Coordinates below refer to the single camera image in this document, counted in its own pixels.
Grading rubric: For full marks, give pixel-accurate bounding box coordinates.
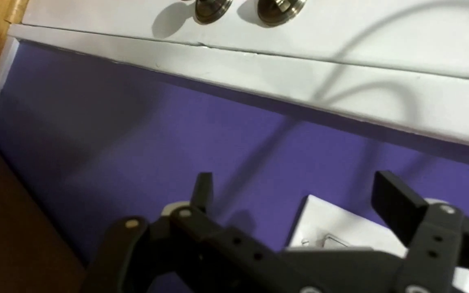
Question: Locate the white panel door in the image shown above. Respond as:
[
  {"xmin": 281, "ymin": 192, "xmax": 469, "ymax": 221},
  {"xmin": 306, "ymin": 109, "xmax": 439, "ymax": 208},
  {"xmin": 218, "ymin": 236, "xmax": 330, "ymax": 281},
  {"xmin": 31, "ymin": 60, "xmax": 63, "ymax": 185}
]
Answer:
[{"xmin": 6, "ymin": 0, "xmax": 469, "ymax": 153}]

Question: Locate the metal deadbolt lock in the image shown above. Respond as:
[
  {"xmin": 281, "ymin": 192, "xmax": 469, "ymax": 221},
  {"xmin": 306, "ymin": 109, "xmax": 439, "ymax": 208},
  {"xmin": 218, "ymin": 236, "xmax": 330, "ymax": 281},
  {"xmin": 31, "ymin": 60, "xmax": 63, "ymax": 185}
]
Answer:
[{"xmin": 255, "ymin": 0, "xmax": 307, "ymax": 29}]

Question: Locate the dark brown wooden cabinet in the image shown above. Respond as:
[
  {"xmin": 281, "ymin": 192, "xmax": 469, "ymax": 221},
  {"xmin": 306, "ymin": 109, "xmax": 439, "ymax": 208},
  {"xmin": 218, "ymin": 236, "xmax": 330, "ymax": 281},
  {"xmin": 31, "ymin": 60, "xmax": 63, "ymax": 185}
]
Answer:
[{"xmin": 0, "ymin": 122, "xmax": 91, "ymax": 293}]

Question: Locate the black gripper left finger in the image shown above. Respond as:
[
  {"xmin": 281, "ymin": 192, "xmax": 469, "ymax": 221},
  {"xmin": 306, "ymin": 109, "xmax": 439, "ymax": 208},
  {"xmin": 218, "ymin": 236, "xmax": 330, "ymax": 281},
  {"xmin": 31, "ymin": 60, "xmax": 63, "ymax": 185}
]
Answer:
[{"xmin": 81, "ymin": 171, "xmax": 304, "ymax": 293}]

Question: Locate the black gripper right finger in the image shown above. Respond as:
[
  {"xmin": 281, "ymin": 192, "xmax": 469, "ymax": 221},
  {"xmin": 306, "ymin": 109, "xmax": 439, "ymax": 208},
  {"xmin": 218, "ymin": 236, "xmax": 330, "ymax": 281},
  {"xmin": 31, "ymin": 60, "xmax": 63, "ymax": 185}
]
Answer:
[{"xmin": 369, "ymin": 169, "xmax": 469, "ymax": 293}]

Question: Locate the metal door knob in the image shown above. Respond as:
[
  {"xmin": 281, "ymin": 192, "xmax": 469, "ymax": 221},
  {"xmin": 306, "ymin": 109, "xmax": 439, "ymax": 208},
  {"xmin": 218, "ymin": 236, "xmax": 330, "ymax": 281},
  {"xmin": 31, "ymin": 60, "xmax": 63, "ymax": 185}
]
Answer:
[{"xmin": 192, "ymin": 0, "xmax": 236, "ymax": 26}]

